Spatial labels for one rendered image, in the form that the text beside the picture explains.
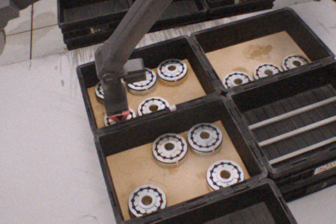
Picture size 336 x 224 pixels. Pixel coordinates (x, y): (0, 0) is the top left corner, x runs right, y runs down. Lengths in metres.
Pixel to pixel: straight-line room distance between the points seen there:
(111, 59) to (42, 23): 2.29
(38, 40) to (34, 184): 1.84
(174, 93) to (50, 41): 1.84
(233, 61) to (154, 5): 0.64
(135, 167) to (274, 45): 0.69
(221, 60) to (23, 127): 0.77
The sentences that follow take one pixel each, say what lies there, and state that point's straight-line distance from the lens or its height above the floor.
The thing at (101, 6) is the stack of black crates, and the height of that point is 0.49.
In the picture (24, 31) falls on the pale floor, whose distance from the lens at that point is 3.25.
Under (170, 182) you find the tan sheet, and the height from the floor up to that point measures 0.83.
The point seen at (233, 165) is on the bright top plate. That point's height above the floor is 0.86.
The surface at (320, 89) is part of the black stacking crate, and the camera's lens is 1.40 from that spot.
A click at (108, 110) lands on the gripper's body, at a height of 0.96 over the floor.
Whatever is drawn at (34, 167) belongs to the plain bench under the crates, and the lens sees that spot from 1.45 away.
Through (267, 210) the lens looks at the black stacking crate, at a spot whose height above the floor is 0.83.
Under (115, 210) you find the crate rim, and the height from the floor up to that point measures 0.93.
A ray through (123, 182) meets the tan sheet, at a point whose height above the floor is 0.83.
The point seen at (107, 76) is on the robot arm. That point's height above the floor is 1.11.
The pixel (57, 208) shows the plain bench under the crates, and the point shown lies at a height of 0.70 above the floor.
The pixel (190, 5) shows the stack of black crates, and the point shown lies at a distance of 2.48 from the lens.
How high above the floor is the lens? 1.83
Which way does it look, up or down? 48 degrees down
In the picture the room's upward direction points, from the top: 8 degrees counter-clockwise
